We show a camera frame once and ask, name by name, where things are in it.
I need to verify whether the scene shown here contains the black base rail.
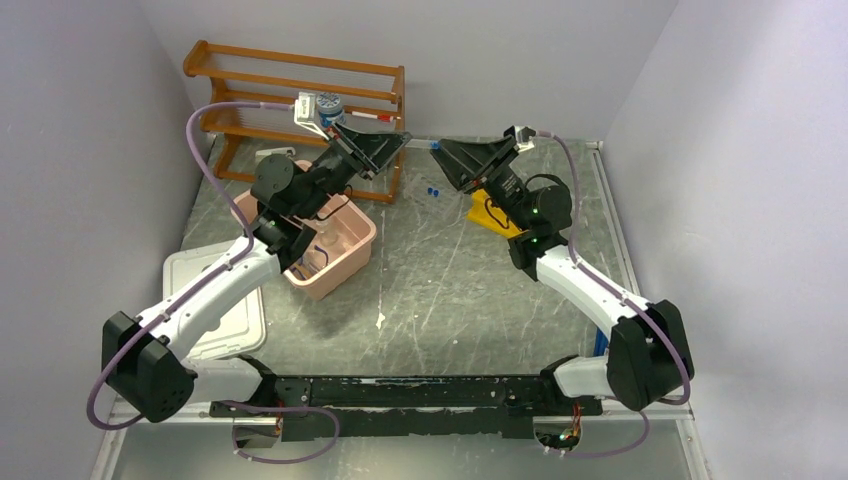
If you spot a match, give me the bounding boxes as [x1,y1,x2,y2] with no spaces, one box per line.
[209,367,602,442]

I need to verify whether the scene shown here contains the blue safety glasses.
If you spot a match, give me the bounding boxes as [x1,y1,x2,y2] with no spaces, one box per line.
[289,245,330,281]

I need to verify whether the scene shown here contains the blue white jar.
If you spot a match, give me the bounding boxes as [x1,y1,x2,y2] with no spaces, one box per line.
[316,92,346,128]

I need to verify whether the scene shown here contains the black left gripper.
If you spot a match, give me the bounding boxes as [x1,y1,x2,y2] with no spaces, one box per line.
[295,120,413,220]

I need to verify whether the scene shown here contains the wooden shelf rack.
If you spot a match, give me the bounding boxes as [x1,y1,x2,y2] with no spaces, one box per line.
[182,40,406,182]

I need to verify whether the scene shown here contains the clear acrylic tube rack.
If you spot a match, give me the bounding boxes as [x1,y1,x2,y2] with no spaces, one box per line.
[402,173,461,215]

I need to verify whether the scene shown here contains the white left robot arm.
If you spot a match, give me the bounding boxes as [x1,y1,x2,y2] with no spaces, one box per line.
[101,125,412,423]

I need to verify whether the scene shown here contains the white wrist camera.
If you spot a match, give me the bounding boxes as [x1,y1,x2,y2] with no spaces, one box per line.
[293,92,329,140]
[510,125,537,152]

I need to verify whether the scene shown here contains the small glass jar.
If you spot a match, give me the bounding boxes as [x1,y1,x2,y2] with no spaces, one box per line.
[315,220,339,247]

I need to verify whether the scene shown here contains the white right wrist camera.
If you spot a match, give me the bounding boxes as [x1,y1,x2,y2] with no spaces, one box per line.
[510,125,537,152]

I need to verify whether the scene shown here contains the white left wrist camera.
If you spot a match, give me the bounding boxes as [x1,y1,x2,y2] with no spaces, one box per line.
[293,92,329,140]

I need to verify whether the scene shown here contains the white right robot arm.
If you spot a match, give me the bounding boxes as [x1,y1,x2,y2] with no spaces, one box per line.
[430,130,694,414]

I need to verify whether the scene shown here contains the blue tool by wall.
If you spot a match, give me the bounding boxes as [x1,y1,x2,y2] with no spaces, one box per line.
[593,329,609,356]

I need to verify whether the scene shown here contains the red white marker pen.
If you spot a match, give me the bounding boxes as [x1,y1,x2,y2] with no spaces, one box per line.
[349,110,396,123]

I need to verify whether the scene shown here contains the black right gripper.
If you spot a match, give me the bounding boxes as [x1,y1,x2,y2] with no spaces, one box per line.
[429,135,532,232]

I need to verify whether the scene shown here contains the yellow test tube rack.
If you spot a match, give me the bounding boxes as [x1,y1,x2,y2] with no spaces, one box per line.
[466,189,523,238]

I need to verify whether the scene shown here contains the pink plastic tub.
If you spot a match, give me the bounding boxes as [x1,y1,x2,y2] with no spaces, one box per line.
[218,155,376,300]

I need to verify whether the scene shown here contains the white tub lid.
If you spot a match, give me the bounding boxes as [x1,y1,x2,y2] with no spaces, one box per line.
[162,240,267,360]

